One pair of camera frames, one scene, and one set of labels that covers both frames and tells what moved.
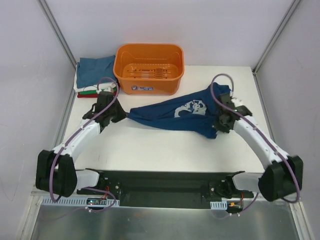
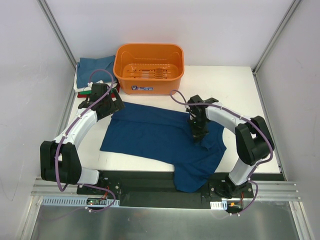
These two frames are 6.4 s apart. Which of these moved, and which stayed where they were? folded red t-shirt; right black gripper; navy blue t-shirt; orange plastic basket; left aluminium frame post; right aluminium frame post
Moved: right black gripper; navy blue t-shirt
Stayed: orange plastic basket; left aluminium frame post; folded red t-shirt; right aluminium frame post
